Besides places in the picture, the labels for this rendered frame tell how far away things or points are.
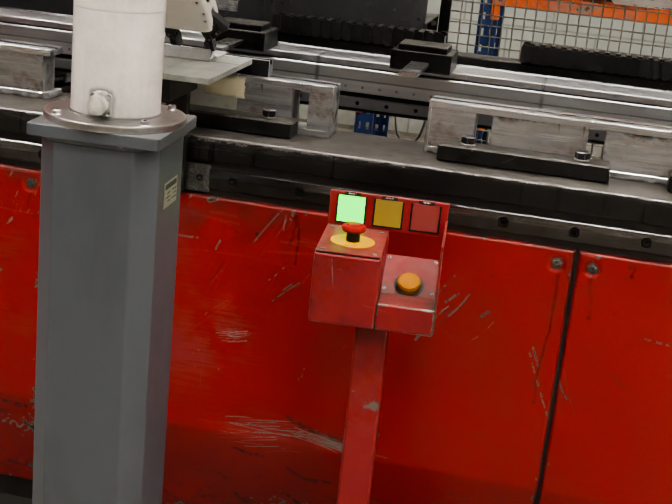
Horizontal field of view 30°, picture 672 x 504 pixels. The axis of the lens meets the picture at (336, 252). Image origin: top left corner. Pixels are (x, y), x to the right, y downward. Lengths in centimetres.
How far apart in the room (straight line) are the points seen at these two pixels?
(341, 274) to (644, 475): 70
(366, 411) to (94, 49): 79
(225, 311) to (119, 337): 62
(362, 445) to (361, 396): 9
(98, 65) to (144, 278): 29
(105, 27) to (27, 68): 85
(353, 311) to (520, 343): 38
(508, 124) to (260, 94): 46
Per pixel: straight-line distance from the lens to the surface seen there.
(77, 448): 181
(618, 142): 226
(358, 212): 209
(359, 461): 214
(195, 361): 237
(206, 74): 213
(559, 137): 226
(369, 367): 207
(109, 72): 166
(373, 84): 254
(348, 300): 197
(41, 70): 247
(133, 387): 175
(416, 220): 208
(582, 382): 225
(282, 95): 231
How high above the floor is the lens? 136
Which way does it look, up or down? 17 degrees down
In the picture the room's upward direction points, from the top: 6 degrees clockwise
